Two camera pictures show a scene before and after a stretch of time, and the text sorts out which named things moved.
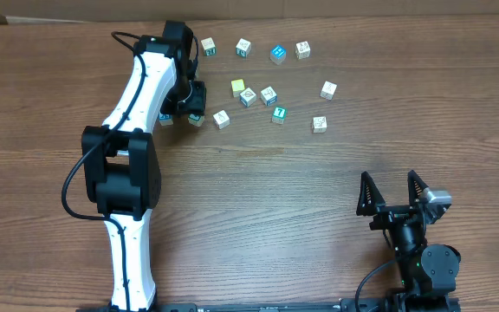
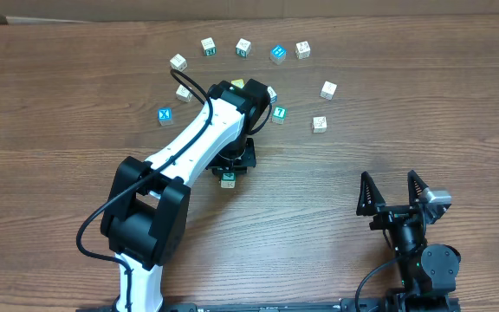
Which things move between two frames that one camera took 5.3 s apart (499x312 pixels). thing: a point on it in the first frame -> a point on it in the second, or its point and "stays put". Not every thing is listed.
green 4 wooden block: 197,120 -> 228,180
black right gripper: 390,214 stays put
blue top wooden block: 278,54 stays put
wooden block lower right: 319,125 stays put
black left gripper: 196,102 -> 248,156
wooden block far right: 328,90 stays put
